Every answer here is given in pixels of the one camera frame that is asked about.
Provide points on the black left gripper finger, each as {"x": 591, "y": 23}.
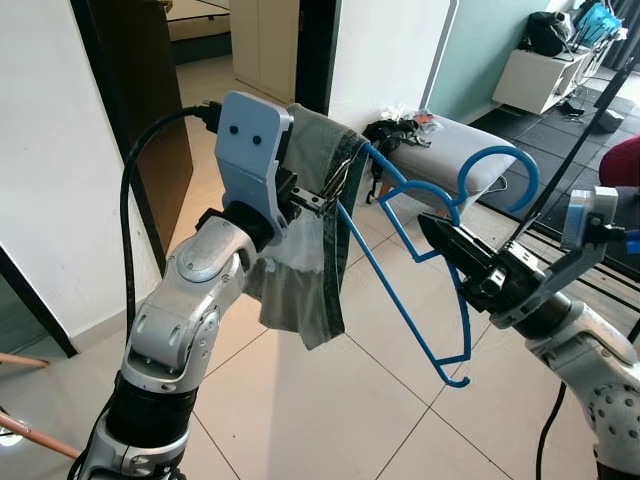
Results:
{"x": 345, "y": 175}
{"x": 340, "y": 198}

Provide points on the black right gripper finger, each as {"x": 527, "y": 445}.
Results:
{"x": 458, "y": 265}
{"x": 462, "y": 242}

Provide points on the grey shorts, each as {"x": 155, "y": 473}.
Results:
{"x": 300, "y": 290}

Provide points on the blue plastic clothes hanger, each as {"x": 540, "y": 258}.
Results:
{"x": 499, "y": 152}

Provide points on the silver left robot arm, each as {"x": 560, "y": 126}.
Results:
{"x": 180, "y": 330}

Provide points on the black foam floor mat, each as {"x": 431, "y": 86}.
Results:
{"x": 550, "y": 130}

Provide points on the white wardrobe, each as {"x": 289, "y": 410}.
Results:
{"x": 262, "y": 50}

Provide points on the white low cabinet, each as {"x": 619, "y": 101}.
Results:
{"x": 540, "y": 80}

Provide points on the dark brown wooden door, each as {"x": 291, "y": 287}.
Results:
{"x": 140, "y": 100}

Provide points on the black backpack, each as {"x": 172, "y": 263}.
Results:
{"x": 548, "y": 35}

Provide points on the wooden chair leg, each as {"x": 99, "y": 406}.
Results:
{"x": 40, "y": 440}
{"x": 25, "y": 360}

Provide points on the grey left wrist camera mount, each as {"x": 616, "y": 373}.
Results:
{"x": 250, "y": 150}

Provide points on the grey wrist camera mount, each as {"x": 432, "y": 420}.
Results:
{"x": 250, "y": 150}
{"x": 590, "y": 215}

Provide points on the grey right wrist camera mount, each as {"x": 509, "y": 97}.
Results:
{"x": 590, "y": 215}

